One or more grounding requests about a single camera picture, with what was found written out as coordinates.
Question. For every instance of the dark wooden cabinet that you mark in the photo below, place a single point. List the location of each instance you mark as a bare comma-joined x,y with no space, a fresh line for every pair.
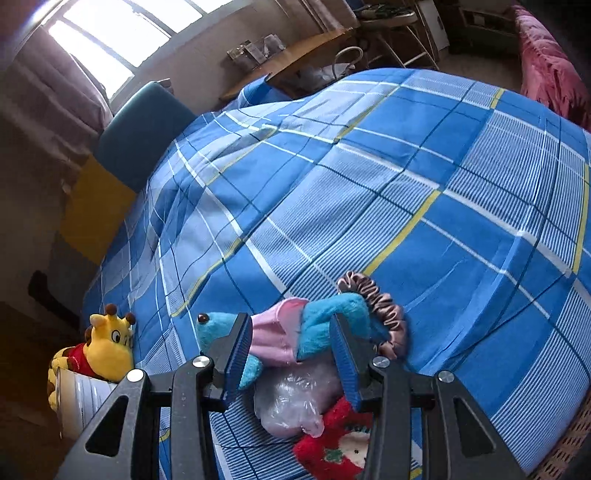
485,27

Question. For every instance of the wooden desk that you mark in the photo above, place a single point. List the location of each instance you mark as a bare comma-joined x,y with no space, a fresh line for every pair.
300,55

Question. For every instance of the stool with items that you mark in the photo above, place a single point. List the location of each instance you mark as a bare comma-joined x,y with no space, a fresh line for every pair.
392,19

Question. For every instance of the blue plush toy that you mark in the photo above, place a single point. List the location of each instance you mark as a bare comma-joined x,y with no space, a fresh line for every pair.
318,314

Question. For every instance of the blue plaid bedsheet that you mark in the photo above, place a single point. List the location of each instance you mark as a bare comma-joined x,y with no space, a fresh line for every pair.
369,184

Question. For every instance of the pink blanket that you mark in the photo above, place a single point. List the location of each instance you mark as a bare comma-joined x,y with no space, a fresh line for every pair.
545,60

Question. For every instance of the clear plastic bag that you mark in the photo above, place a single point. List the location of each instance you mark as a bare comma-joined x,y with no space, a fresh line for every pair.
286,401

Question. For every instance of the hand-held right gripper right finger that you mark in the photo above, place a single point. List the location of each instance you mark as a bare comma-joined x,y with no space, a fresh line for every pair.
344,364

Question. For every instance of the red plush toy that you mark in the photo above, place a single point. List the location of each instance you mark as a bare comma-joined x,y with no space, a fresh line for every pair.
318,454

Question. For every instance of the window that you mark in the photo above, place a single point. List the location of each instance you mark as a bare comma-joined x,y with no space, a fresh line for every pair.
115,37

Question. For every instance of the blue and yellow headboard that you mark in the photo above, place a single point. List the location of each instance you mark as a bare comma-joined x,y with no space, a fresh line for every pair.
138,129

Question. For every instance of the pinkish curtain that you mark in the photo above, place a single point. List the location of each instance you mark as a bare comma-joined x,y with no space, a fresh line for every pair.
55,106

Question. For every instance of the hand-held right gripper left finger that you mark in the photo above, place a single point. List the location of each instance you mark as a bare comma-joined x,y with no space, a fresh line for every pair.
238,364

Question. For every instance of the yellow giraffe plush toy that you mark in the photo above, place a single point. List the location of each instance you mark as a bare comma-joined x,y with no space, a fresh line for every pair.
108,350

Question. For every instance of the clear acrylic organizer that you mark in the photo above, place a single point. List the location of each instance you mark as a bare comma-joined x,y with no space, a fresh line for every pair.
254,48

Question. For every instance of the beige curtain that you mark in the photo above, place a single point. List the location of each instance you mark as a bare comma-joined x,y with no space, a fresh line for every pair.
323,14

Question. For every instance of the brown satin scrunchie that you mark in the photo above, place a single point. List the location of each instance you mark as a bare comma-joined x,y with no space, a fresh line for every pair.
392,318

